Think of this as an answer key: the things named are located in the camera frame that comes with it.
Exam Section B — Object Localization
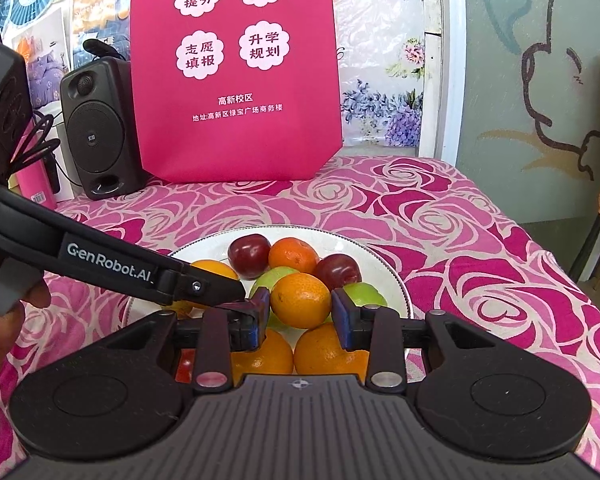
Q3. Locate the red apple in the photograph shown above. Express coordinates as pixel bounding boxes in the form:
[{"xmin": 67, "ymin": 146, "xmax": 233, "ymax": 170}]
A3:
[
  {"xmin": 227, "ymin": 234, "xmax": 272, "ymax": 281},
  {"xmin": 312, "ymin": 253, "xmax": 363, "ymax": 291}
]

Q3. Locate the black microphone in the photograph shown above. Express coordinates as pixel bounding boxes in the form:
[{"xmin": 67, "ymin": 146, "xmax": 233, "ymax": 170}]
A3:
[{"xmin": 82, "ymin": 38, "xmax": 123, "ymax": 61}]

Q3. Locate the red plum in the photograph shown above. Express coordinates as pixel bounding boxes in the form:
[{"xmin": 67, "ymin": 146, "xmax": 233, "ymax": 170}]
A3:
[{"xmin": 176, "ymin": 349, "xmax": 197, "ymax": 385}]

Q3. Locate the pink bottle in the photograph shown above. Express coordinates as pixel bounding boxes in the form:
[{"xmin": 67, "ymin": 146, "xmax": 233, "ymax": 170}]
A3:
[{"xmin": 15, "ymin": 120, "xmax": 60, "ymax": 211}]

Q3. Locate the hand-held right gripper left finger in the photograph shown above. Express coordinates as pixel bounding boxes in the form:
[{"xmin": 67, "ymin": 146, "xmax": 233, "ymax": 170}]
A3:
[{"xmin": 96, "ymin": 287, "xmax": 272, "ymax": 395}]

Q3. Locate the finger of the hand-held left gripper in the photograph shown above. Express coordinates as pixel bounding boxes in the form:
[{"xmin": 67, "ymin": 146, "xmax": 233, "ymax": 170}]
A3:
[
  {"xmin": 215, "ymin": 300, "xmax": 257, "ymax": 322},
  {"xmin": 152, "ymin": 259, "xmax": 247, "ymax": 311}
]

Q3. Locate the large orange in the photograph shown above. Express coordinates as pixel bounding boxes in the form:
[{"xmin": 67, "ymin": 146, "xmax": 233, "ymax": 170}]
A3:
[{"xmin": 230, "ymin": 329, "xmax": 295, "ymax": 383}]

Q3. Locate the tangerine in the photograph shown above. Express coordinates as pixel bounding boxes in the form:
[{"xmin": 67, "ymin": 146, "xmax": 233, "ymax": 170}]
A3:
[
  {"xmin": 268, "ymin": 237, "xmax": 320, "ymax": 276},
  {"xmin": 293, "ymin": 322, "xmax": 371, "ymax": 376}
]

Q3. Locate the green apple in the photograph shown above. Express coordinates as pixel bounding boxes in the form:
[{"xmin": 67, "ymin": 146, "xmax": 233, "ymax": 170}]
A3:
[{"xmin": 342, "ymin": 281, "xmax": 388, "ymax": 311}]

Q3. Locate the floral plastic sheet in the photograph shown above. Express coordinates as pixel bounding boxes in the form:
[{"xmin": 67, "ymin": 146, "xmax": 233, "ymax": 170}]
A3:
[{"xmin": 330, "ymin": 0, "xmax": 426, "ymax": 148}]

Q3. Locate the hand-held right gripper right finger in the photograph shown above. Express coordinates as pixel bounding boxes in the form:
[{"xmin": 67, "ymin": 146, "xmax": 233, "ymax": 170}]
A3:
[{"xmin": 331, "ymin": 287, "xmax": 503, "ymax": 392}]

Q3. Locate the white plate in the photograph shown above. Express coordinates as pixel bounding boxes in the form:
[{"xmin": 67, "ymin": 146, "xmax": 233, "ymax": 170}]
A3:
[{"xmin": 125, "ymin": 224, "xmax": 414, "ymax": 341}]

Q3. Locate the glass door with cartoon drawing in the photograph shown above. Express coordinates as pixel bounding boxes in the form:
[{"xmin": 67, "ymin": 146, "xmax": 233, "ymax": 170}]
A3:
[{"xmin": 460, "ymin": 0, "xmax": 600, "ymax": 281}]

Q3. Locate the person's left hand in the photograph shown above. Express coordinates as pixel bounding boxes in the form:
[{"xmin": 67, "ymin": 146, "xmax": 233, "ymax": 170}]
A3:
[{"xmin": 0, "ymin": 280, "xmax": 52, "ymax": 383}]

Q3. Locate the black cable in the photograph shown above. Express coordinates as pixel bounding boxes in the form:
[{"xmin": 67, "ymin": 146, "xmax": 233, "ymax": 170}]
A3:
[{"xmin": 9, "ymin": 112, "xmax": 62, "ymax": 173}]

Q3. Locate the black power adapter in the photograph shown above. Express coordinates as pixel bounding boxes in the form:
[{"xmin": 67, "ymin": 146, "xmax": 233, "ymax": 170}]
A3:
[{"xmin": 42, "ymin": 154, "xmax": 62, "ymax": 195}]

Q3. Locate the pink rose printed blanket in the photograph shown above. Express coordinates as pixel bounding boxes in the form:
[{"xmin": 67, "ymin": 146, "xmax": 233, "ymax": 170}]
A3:
[{"xmin": 0, "ymin": 152, "xmax": 600, "ymax": 461}]

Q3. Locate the blue bedding poster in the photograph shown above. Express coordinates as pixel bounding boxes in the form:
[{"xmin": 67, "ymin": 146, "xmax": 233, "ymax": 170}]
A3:
[{"xmin": 70, "ymin": 0, "xmax": 133, "ymax": 68}]

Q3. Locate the purple bedding poster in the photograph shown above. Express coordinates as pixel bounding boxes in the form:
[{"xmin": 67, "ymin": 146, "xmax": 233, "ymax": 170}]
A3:
[{"xmin": 10, "ymin": 7, "xmax": 73, "ymax": 111}]

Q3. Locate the black speaker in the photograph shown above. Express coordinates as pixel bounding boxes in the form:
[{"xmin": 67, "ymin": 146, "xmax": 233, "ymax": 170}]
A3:
[{"xmin": 60, "ymin": 56, "xmax": 151, "ymax": 201}]

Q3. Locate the pink printed tote bag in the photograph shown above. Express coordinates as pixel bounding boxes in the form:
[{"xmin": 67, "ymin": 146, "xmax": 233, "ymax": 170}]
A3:
[{"xmin": 130, "ymin": 0, "xmax": 345, "ymax": 184}]

